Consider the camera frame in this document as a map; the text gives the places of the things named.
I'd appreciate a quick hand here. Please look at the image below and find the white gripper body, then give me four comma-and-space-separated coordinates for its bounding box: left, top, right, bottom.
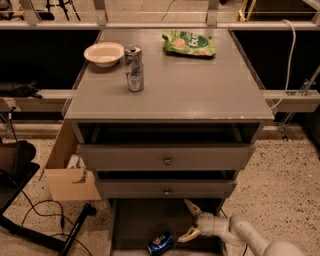
196, 212, 220, 236

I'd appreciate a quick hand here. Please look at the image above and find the black chair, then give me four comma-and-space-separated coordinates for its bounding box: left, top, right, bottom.
0, 140, 40, 213

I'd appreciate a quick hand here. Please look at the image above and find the grey open bottom drawer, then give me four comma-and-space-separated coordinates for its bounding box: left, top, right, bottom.
109, 199, 226, 256

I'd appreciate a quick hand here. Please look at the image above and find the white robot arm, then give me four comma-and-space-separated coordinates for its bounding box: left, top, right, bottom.
178, 199, 306, 256

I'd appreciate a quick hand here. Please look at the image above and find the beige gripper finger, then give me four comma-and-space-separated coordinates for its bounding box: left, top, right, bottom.
184, 199, 202, 216
178, 226, 200, 243

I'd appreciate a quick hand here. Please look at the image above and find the grey top drawer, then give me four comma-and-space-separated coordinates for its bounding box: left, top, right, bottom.
78, 144, 255, 171

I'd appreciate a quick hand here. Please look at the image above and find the black floor cable left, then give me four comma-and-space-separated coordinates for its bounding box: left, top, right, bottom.
0, 168, 94, 256

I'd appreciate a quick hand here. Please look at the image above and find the metal railing frame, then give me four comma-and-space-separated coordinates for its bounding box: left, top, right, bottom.
0, 0, 320, 114

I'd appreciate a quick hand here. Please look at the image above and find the white hanging cable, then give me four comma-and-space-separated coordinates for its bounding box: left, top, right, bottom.
269, 19, 297, 111

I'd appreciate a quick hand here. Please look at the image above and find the white bowl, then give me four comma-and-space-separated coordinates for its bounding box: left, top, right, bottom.
84, 42, 124, 68

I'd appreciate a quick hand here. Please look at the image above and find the grey middle drawer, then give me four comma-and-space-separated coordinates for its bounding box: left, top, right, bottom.
96, 179, 236, 199

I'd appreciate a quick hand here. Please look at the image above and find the brown cardboard box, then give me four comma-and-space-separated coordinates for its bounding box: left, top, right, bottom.
44, 122, 101, 201

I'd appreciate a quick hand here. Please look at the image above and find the black stand leg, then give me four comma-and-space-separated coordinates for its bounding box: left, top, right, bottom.
0, 203, 98, 256

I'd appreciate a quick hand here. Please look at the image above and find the blue pepsi can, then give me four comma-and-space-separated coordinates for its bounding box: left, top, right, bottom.
147, 231, 174, 256

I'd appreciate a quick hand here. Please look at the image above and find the green chip bag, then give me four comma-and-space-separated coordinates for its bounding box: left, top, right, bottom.
162, 30, 216, 57

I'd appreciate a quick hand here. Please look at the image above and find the silver energy drink can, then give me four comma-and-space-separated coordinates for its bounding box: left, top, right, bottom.
124, 45, 144, 92

